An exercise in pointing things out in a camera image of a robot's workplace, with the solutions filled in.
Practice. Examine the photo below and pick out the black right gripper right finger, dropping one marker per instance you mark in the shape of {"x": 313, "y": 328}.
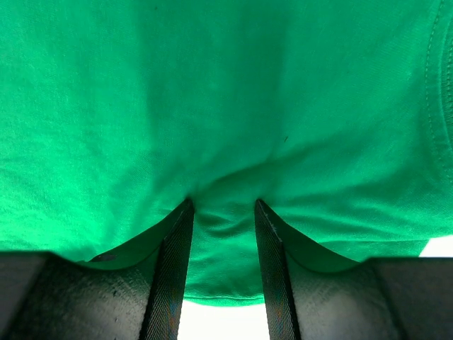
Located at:
{"x": 312, "y": 292}

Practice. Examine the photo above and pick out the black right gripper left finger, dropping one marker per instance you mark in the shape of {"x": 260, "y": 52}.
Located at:
{"x": 134, "y": 291}

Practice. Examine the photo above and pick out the green t shirt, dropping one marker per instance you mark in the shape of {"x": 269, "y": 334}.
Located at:
{"x": 338, "y": 114}

